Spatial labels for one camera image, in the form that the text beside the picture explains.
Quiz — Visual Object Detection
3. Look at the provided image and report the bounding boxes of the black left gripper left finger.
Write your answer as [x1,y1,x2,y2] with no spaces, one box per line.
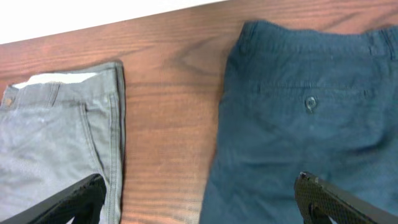
[1,174,106,224]

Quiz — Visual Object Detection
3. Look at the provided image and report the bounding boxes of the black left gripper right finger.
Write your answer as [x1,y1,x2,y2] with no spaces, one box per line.
[294,172,397,224]

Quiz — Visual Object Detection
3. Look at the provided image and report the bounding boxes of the dark teal blue shorts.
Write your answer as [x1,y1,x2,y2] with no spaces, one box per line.
[199,21,397,223]

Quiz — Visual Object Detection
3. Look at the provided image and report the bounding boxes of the grey shorts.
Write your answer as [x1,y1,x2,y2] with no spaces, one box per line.
[1,62,126,223]

